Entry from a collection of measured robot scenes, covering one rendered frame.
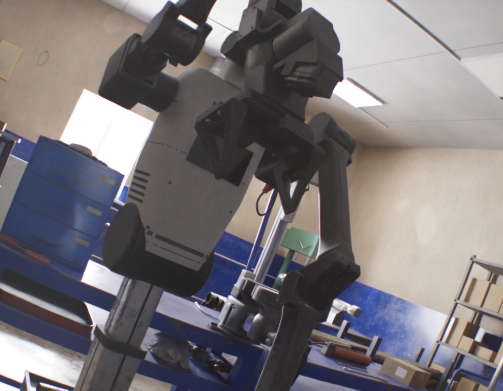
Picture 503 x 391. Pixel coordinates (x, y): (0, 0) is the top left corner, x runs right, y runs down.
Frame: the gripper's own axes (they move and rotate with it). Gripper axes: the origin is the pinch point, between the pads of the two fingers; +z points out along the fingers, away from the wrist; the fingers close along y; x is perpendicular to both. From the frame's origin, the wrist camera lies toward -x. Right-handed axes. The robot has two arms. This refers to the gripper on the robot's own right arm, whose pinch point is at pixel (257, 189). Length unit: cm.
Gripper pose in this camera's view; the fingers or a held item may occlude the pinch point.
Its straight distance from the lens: 56.8
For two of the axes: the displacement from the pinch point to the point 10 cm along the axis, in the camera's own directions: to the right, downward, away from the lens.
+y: 7.5, 3.8, 5.4
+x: -6.5, 3.2, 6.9
